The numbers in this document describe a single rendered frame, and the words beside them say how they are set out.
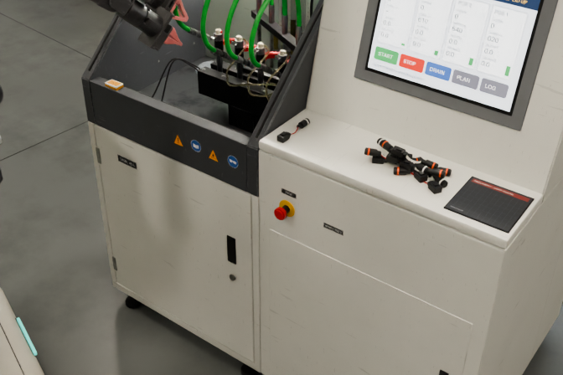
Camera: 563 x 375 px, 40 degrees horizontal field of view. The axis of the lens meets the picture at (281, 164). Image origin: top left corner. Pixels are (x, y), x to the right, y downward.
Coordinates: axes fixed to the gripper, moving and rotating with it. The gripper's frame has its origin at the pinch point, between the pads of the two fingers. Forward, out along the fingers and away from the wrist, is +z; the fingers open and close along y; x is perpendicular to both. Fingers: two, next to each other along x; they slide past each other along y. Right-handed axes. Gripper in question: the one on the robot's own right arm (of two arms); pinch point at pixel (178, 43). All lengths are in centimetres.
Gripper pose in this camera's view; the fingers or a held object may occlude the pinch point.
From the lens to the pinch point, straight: 204.3
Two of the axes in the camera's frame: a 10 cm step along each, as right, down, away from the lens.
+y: 5.4, -8.4, -0.3
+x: -6.2, -4.3, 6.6
